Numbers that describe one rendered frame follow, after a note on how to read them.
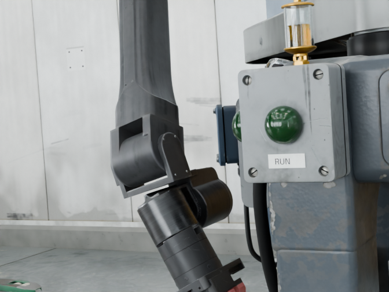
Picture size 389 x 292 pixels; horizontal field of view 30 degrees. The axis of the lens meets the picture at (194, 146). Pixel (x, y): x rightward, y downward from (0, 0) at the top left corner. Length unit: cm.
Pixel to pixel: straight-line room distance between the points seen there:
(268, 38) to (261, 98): 43
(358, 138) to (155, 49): 36
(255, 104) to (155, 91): 29
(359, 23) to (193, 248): 30
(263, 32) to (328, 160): 48
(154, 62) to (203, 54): 556
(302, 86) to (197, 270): 32
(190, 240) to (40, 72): 664
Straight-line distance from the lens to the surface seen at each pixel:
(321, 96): 56
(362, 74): 60
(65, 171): 729
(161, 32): 91
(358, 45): 72
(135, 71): 87
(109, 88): 693
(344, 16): 75
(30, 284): 564
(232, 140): 107
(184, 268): 82
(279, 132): 55
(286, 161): 57
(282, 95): 56
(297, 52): 64
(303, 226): 62
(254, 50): 106
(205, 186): 88
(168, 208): 82
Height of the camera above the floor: 130
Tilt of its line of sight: 3 degrees down
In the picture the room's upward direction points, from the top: 4 degrees counter-clockwise
